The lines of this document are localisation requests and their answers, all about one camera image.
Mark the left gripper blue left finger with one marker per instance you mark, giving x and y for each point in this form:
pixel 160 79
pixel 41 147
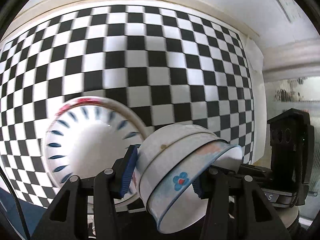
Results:
pixel 127 168

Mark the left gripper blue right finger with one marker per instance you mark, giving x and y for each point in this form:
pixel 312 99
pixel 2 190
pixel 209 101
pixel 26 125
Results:
pixel 201 186

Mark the white bowl red pattern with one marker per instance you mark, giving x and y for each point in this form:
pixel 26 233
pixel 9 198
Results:
pixel 168 159

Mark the white plate blue leaf rim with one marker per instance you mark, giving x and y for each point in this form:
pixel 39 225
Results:
pixel 87 135

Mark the plain white bowl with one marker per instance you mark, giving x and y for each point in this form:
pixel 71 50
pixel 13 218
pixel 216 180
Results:
pixel 162 139

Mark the frosted glass sliding door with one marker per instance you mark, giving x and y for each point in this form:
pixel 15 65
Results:
pixel 301 94

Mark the blue cabinet door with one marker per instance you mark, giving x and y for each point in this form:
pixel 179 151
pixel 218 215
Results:
pixel 32 213

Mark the black white checkered mat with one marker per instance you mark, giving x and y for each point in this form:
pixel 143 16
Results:
pixel 167 65

